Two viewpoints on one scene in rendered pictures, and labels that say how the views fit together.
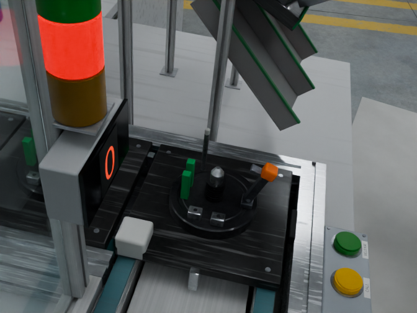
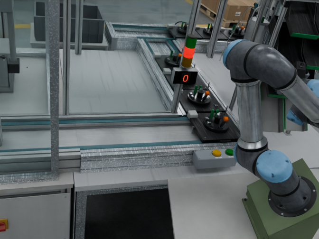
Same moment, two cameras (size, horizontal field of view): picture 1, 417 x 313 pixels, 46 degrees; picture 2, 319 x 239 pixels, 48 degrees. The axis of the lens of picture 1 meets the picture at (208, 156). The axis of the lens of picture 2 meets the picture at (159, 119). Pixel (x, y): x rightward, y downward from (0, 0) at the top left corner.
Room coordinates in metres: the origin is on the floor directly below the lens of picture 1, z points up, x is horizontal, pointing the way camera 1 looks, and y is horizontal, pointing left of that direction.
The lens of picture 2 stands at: (-0.50, -1.28, 2.00)
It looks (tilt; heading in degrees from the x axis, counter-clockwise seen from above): 34 degrees down; 61
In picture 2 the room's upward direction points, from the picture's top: 11 degrees clockwise
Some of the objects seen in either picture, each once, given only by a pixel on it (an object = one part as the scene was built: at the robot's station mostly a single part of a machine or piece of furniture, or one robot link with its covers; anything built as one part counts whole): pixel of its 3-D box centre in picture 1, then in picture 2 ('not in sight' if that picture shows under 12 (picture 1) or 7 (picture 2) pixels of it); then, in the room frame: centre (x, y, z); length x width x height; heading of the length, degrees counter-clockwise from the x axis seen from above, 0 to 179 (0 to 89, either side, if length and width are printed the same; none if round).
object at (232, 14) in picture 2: not in sight; (227, 5); (3.62, 4.46, 0.20); 1.20 x 0.80 x 0.41; 91
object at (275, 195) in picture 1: (212, 208); (215, 126); (0.53, -0.02, 0.96); 0.24 x 0.24 x 0.02; 83
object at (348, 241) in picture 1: (346, 244); (229, 152); (0.49, -0.23, 0.96); 0.04 x 0.04 x 0.02
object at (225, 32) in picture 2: not in sight; (237, 30); (1.46, 1.22, 1.01); 0.24 x 0.24 x 0.13; 83
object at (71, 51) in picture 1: (72, 38); (189, 51); (0.36, 0.12, 1.33); 0.05 x 0.05 x 0.05
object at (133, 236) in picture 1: (134, 238); (192, 115); (0.45, 0.09, 0.97); 0.05 x 0.05 x 0.04; 83
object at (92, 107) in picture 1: (77, 89); (186, 60); (0.36, 0.12, 1.28); 0.05 x 0.05 x 0.05
